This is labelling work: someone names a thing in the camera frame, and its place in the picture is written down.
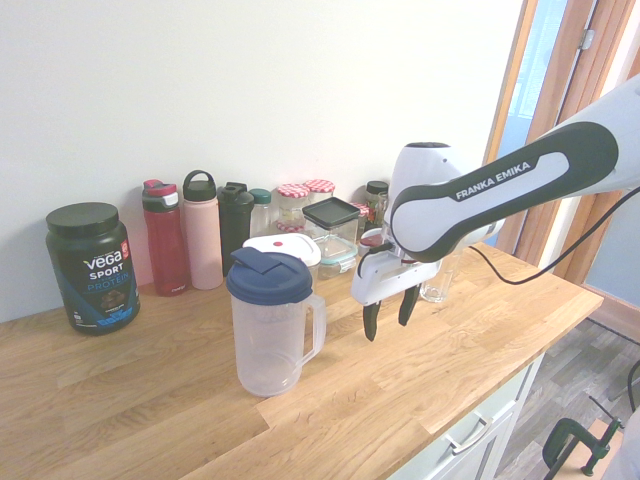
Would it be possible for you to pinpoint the clear drinking glass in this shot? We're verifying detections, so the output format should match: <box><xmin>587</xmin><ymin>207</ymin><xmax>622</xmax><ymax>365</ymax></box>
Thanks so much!
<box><xmin>418</xmin><ymin>249</ymin><xmax>464</xmax><ymax>305</ymax></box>

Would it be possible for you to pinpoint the dark jar with dark lid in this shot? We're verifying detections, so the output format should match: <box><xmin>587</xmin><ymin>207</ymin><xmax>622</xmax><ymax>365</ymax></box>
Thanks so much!
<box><xmin>364</xmin><ymin>180</ymin><xmax>390</xmax><ymax>227</ymax></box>

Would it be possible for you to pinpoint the glass container teal clip lid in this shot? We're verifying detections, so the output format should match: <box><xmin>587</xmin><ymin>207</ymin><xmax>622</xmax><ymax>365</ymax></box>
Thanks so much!
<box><xmin>317</xmin><ymin>239</ymin><xmax>360</xmax><ymax>280</ymax></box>

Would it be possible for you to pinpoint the pale green cabinet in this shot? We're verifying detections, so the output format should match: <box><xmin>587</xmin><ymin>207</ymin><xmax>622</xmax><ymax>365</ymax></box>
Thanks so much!
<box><xmin>389</xmin><ymin>349</ymin><xmax>547</xmax><ymax>480</ymax></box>

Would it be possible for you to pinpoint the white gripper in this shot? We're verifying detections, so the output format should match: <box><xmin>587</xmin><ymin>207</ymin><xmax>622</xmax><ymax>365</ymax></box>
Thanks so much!
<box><xmin>350</xmin><ymin>247</ymin><xmax>444</xmax><ymax>343</ymax></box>

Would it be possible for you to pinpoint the square container black lid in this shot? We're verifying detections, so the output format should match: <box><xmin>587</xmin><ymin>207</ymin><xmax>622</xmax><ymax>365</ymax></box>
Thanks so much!
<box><xmin>301</xmin><ymin>196</ymin><xmax>362</xmax><ymax>257</ymax></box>

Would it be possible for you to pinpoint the small jar red checked lid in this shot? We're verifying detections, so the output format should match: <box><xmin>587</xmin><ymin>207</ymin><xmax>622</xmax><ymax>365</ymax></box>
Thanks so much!
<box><xmin>349</xmin><ymin>201</ymin><xmax>372</xmax><ymax>241</ymax></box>

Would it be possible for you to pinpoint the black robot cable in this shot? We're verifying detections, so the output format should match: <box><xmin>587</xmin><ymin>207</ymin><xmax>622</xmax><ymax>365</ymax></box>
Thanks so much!
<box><xmin>467</xmin><ymin>185</ymin><xmax>640</xmax><ymax>287</ymax></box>

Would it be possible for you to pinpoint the pink water bottle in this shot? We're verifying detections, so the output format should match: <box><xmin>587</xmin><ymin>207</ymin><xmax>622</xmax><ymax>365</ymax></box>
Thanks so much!
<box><xmin>181</xmin><ymin>169</ymin><xmax>225</xmax><ymax>291</ymax></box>

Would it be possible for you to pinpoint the red water bottle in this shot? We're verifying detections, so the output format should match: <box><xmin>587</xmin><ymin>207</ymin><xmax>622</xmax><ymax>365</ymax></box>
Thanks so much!
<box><xmin>141</xmin><ymin>178</ymin><xmax>190</xmax><ymax>297</ymax></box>

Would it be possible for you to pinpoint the cereal container white lid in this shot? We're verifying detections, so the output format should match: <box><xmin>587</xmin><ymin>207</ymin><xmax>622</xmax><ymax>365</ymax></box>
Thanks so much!
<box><xmin>242</xmin><ymin>232</ymin><xmax>323</xmax><ymax>291</ymax></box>

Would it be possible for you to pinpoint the black shaker bottle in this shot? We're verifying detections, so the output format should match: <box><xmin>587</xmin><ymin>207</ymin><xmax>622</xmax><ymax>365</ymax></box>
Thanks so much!
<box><xmin>217</xmin><ymin>181</ymin><xmax>256</xmax><ymax>279</ymax></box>

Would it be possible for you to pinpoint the black Vega protein tub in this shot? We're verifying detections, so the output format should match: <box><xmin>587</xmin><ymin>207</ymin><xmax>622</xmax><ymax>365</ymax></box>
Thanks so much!
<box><xmin>44</xmin><ymin>201</ymin><xmax>142</xmax><ymax>337</ymax></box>

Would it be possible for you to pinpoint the wooden door frame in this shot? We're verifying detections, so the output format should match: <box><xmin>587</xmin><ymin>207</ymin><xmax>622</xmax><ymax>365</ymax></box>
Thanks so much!
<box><xmin>482</xmin><ymin>0</ymin><xmax>542</xmax><ymax>166</ymax></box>

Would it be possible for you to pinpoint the metal drawer handle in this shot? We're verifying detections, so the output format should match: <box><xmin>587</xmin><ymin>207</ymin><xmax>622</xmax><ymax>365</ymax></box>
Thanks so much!
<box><xmin>443</xmin><ymin>412</ymin><xmax>494</xmax><ymax>455</ymax></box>

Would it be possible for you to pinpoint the glass jar red checked lid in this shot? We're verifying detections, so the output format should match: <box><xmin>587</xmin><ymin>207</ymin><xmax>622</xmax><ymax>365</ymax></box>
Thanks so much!
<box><xmin>303</xmin><ymin>178</ymin><xmax>335</xmax><ymax>206</ymax></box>
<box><xmin>276</xmin><ymin>183</ymin><xmax>312</xmax><ymax>236</ymax></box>

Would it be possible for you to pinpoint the clear bottle with green cap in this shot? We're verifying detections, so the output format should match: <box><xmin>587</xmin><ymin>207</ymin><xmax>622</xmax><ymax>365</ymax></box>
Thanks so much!
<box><xmin>248</xmin><ymin>187</ymin><xmax>274</xmax><ymax>239</ymax></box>

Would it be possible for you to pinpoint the clear pitcher with blue lid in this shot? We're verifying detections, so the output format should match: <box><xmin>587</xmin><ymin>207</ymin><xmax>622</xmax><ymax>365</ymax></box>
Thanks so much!
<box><xmin>225</xmin><ymin>246</ymin><xmax>328</xmax><ymax>399</ymax></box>

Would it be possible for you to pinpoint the green metal clamp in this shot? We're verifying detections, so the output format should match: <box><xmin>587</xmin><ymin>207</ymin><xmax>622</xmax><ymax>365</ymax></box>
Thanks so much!
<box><xmin>542</xmin><ymin>394</ymin><xmax>626</xmax><ymax>480</ymax></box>

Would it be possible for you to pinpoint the wrist camera with red mount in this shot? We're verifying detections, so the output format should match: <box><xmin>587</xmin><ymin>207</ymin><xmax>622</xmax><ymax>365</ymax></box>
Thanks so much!
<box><xmin>358</xmin><ymin>227</ymin><xmax>396</xmax><ymax>257</ymax></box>

